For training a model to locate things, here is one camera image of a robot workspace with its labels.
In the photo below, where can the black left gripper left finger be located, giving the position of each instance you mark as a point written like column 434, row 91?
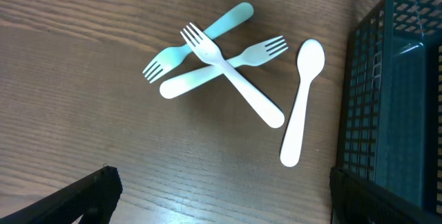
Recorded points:
column 92, row 199

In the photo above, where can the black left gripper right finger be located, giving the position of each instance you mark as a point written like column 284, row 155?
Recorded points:
column 355, row 200

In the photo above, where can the white thick-handled fork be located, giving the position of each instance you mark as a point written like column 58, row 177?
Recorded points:
column 208, row 52

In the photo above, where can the dark green plastic basket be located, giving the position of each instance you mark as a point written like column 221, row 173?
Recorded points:
column 390, row 119

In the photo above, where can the pale green fork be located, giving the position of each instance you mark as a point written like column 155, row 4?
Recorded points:
column 255, row 55

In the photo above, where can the teal green fork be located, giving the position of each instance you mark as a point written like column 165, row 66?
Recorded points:
column 173, row 56

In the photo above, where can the white thick-handled spoon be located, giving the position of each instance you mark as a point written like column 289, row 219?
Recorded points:
column 310, row 62

